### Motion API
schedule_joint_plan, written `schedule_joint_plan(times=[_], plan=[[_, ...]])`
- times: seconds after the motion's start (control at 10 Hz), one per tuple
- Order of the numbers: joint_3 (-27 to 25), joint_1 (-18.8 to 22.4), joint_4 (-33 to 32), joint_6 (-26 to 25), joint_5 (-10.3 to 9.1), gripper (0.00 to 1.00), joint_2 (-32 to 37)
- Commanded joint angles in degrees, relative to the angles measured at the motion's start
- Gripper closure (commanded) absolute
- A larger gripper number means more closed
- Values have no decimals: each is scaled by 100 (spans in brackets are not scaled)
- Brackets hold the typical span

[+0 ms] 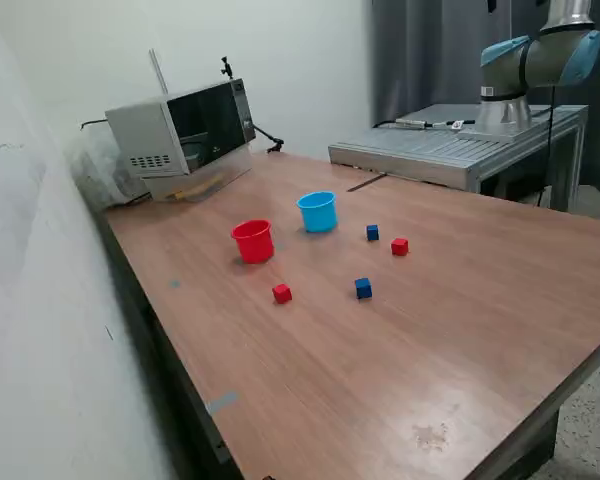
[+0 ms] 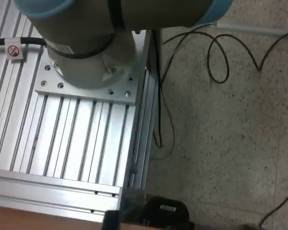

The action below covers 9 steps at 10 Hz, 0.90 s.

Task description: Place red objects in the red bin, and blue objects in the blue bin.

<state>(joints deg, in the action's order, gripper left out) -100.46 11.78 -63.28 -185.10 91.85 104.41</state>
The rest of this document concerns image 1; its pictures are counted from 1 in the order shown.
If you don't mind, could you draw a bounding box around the silver blue-jointed robot arm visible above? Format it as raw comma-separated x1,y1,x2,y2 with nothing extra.
477,0,600,135

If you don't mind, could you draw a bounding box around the blue plastic cup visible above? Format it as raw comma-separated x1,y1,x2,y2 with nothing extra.
295,190,339,234

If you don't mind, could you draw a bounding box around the red plastic cup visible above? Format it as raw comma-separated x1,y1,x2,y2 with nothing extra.
230,218,274,265

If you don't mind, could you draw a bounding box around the flat metal strip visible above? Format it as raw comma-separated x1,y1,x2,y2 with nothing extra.
347,172,387,193

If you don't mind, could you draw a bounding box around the grey metal robot table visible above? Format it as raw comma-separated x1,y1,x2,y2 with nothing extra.
328,103,590,214

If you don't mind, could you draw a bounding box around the long grey tape strip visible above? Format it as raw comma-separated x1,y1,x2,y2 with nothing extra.
204,391,240,415

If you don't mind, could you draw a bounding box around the silver microwave oven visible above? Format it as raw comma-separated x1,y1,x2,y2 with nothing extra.
104,77,258,179

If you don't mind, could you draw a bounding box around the translucent plastic bag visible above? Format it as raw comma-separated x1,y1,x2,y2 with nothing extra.
67,134,151,209

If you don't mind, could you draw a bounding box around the thin white rod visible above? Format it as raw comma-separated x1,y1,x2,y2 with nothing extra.
148,48,170,96

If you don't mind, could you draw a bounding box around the silver connector with cable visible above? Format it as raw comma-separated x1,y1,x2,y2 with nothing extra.
372,117,476,132

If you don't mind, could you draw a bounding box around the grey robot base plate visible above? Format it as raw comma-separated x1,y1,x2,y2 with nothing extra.
457,117,551,145

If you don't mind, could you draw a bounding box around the thin black cable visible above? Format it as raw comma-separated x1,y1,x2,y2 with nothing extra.
532,84,559,207

